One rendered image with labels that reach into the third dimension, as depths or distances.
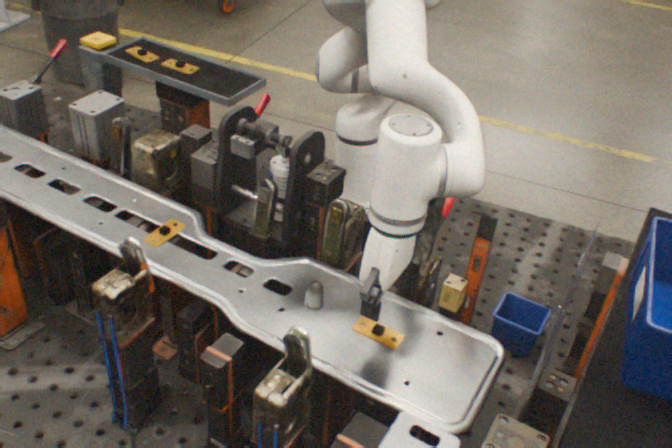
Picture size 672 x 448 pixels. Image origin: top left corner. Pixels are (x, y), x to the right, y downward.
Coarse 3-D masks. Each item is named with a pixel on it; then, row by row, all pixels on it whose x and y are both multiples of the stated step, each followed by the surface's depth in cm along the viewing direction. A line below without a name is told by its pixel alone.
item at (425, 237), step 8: (432, 200) 113; (440, 200) 116; (432, 208) 118; (440, 208) 117; (432, 216) 119; (440, 216) 119; (424, 224) 120; (432, 224) 118; (424, 232) 121; (432, 232) 119; (416, 240) 122; (424, 240) 121; (432, 240) 120; (416, 248) 123; (424, 248) 122; (432, 248) 122; (424, 256) 121; (424, 264) 122
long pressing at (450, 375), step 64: (0, 128) 160; (0, 192) 142; (128, 192) 144; (192, 256) 130; (256, 320) 118; (320, 320) 119; (384, 320) 120; (448, 320) 121; (384, 384) 108; (448, 384) 109
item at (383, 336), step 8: (360, 320) 119; (368, 320) 119; (352, 328) 117; (360, 328) 117; (368, 328) 118; (384, 328) 117; (368, 336) 116; (376, 336) 116; (384, 336) 116; (392, 336) 116; (400, 336) 117; (384, 344) 115; (392, 344) 115
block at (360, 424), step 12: (360, 420) 105; (372, 420) 105; (348, 432) 103; (360, 432) 103; (372, 432) 104; (384, 432) 104; (336, 444) 101; (348, 444) 102; (360, 444) 102; (372, 444) 102
